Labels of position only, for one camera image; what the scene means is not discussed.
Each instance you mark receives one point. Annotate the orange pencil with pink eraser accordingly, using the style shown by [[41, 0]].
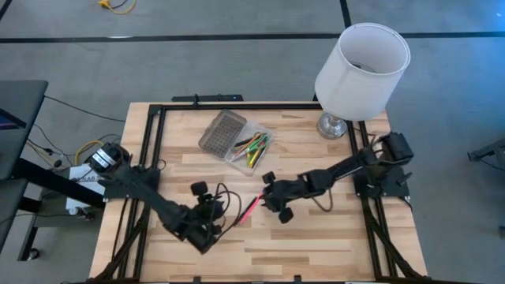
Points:
[[248, 146]]

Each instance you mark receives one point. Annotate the dark grey desk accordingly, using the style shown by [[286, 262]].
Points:
[[19, 94]]

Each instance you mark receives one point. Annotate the black aluminium table frame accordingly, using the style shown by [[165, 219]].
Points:
[[236, 106]]

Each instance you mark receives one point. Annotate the lit screen on desk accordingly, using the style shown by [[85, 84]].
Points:
[[8, 120]]

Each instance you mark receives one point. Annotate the black caster wheel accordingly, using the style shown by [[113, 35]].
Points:
[[34, 254]]

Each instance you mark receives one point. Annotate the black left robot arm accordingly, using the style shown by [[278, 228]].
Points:
[[150, 189]]

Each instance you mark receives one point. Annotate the black bracket bar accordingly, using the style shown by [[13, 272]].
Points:
[[213, 98]]

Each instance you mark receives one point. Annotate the white-shade silver table lamp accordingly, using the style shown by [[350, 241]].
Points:
[[355, 87]]

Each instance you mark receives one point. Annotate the dark grey marker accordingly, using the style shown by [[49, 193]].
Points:
[[244, 142]]

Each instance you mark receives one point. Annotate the thick yellow highlighter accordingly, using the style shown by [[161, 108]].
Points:
[[255, 158]]

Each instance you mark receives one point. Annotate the black desk leg beam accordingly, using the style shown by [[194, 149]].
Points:
[[47, 177]]

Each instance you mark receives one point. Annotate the black stand foot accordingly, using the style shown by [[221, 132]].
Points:
[[489, 152]]

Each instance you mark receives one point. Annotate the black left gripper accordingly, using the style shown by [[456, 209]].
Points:
[[197, 226]]

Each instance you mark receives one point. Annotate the pink pencil with blue end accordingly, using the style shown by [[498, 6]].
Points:
[[251, 208]]

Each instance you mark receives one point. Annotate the grey translucent box lid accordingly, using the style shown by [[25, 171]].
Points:
[[223, 134]]

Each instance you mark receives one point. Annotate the white labelled box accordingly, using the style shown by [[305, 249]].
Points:
[[79, 197]]

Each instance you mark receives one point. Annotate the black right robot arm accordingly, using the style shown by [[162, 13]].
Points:
[[339, 169]]

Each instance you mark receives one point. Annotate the white shallow tray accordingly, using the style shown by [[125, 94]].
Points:
[[254, 128]]

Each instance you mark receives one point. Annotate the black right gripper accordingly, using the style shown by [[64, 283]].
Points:
[[284, 193]]

